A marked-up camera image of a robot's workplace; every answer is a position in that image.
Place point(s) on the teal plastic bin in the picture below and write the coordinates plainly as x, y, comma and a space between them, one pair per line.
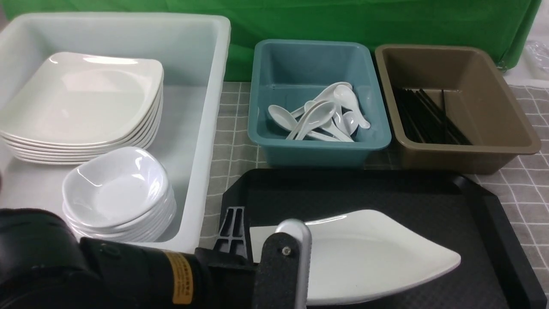
288, 73

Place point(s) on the black chopsticks bundle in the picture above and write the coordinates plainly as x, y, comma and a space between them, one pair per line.
424, 121

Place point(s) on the grey checkered tablecloth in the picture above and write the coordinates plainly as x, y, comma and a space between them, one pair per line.
521, 185

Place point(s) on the top stacked white square plate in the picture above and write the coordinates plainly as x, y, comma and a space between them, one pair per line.
76, 99

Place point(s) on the top stacked white small bowl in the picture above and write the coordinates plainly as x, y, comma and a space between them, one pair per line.
115, 188

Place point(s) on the stack of white small bowls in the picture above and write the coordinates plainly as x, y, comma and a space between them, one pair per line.
146, 231

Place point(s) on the stack of white square plates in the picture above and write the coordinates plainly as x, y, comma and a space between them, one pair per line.
143, 137

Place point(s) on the black serving tray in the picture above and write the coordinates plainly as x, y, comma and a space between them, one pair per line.
445, 207

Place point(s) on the large white plastic tub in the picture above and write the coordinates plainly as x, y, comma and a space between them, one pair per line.
193, 50

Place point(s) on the white spoon in bin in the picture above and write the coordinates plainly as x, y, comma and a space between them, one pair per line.
319, 114
347, 99
351, 124
284, 119

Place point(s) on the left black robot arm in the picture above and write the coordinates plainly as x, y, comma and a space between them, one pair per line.
44, 266

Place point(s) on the large white square rice plate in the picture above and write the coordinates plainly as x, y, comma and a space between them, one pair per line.
365, 255

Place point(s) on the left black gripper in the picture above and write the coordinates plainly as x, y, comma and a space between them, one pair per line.
280, 281

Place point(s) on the green backdrop cloth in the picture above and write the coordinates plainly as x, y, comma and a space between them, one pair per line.
498, 27

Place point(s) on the brown plastic bin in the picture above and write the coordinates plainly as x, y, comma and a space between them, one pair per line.
478, 100

